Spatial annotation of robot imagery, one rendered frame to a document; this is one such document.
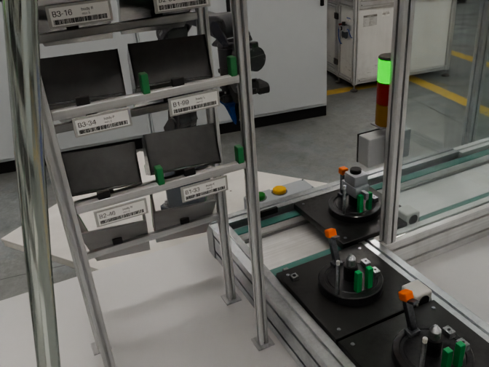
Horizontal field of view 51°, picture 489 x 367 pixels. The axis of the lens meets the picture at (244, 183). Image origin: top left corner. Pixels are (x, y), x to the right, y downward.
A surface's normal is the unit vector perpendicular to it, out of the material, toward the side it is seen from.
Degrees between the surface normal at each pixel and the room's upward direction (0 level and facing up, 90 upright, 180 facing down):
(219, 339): 0
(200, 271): 0
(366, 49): 90
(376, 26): 90
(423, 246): 90
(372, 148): 90
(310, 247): 0
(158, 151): 65
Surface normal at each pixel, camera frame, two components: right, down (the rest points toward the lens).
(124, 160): 0.22, 0.02
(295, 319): -0.07, -0.88
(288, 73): 0.29, 0.43
